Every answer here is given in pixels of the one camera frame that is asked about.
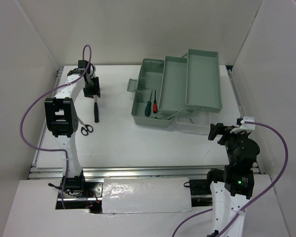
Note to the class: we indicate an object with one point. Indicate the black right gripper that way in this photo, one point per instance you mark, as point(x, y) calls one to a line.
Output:
point(219, 128)

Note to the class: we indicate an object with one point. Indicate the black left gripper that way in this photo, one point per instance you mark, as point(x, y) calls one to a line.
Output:
point(95, 91)

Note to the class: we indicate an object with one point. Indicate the small hammer black handle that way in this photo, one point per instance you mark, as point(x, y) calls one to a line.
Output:
point(96, 110)

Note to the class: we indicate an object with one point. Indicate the black handled scissors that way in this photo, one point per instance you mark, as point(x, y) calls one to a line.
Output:
point(86, 129)

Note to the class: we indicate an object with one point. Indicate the large green handled screwdriver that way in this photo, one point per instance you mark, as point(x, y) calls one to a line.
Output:
point(148, 106)

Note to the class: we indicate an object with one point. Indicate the red handled screwdriver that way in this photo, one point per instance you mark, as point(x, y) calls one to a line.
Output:
point(154, 107)

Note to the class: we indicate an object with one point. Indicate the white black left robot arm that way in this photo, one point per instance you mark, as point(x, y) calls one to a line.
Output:
point(63, 122)

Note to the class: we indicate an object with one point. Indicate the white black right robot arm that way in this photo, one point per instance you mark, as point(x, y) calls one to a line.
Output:
point(232, 187)

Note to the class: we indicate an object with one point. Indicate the green cantilever toolbox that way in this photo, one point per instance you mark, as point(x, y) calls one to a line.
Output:
point(184, 86)

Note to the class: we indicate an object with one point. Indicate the white foil cover sheet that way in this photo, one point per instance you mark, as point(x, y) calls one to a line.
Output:
point(145, 195)

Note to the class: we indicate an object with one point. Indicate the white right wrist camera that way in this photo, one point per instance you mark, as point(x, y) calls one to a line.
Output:
point(244, 124)

